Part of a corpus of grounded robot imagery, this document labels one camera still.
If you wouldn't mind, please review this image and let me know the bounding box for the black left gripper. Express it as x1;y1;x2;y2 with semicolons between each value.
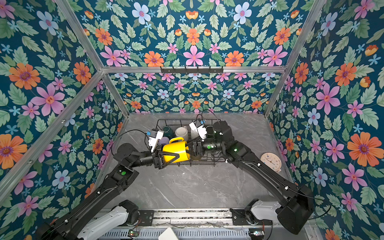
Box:
128;143;181;171

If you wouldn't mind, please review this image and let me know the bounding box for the yellow mug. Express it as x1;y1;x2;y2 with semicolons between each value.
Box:
163;137;191;163

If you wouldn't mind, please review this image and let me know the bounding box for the red white mug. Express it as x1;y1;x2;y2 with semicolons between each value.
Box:
175;127;189;141

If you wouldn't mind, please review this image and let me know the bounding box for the white green mug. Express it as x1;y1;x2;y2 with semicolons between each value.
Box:
162;126;176;139

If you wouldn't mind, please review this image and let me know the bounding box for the lavender cup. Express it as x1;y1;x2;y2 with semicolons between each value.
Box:
158;137;170;145

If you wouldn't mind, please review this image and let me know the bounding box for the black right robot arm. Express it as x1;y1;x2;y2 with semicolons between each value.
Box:
188;121;315;235

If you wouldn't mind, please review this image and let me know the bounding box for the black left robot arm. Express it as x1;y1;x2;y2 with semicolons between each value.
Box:
35;143;180;240

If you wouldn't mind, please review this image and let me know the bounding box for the beige round plate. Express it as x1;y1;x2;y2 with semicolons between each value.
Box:
261;153;282;173

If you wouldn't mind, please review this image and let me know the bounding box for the black wire dish rack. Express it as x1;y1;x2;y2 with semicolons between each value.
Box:
148;119;232;165

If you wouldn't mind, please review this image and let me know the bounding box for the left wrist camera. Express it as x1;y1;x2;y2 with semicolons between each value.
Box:
147;129;164;153

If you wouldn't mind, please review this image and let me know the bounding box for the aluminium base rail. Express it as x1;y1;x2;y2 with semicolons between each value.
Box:
140;208;316;229

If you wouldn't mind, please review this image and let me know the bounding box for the black wall hook rail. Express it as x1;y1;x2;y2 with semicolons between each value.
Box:
160;67;224;74

